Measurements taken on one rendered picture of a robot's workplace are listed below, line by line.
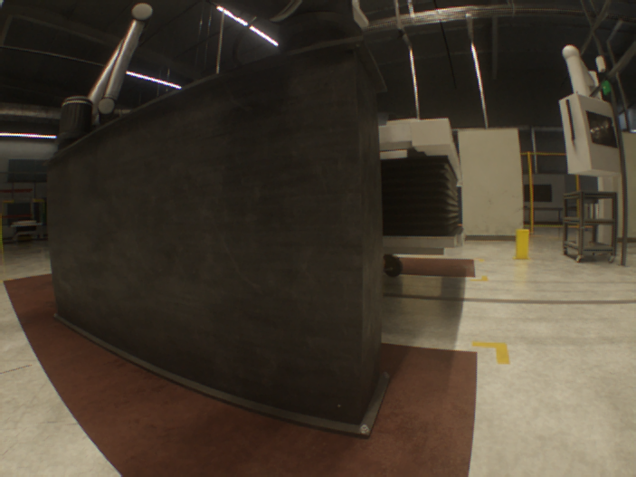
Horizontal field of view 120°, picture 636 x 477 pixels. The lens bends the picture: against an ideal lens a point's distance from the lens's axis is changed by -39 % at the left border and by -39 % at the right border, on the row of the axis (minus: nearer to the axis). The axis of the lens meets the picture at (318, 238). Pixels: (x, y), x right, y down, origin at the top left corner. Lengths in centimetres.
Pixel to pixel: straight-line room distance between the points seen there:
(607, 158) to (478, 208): 314
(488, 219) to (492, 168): 95
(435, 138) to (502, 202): 498
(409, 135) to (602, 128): 285
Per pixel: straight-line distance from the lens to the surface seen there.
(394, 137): 108
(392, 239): 136
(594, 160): 340
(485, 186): 597
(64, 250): 171
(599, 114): 370
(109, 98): 202
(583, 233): 365
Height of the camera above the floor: 53
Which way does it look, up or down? 4 degrees down
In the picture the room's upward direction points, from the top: 2 degrees counter-clockwise
